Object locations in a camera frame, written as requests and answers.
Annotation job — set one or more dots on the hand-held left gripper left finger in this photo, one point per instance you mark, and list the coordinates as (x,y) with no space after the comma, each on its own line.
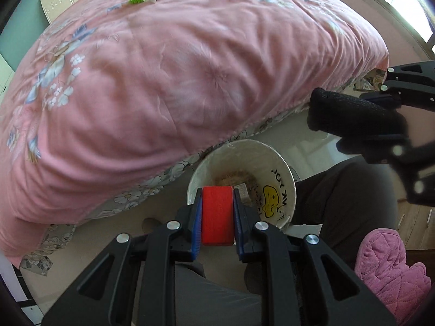
(159,278)

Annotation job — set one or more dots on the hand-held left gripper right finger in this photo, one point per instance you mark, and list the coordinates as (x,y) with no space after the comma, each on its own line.
(289,278)

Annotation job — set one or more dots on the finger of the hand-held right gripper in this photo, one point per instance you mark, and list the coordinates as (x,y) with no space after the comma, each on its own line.
(414,169)
(414,79)

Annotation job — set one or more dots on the black cylinder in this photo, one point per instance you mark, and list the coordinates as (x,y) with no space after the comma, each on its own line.
(346,115)

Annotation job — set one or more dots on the red block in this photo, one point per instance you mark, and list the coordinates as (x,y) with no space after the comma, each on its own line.
(217,215)

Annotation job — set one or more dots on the white plastic trash bin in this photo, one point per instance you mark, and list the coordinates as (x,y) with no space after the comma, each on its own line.
(238,156)

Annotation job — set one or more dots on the person's left leg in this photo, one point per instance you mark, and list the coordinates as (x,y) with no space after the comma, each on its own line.
(217,295)

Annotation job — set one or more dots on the window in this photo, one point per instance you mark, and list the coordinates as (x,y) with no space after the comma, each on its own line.
(413,6)

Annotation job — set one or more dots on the floral bed skirt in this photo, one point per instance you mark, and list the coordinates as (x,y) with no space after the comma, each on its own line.
(136,195)

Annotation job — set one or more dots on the pink floral bedspread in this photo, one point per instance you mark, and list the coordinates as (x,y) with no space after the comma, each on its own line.
(170,85)

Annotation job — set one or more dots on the white wardrobe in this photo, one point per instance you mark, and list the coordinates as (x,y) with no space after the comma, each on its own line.
(5,73)

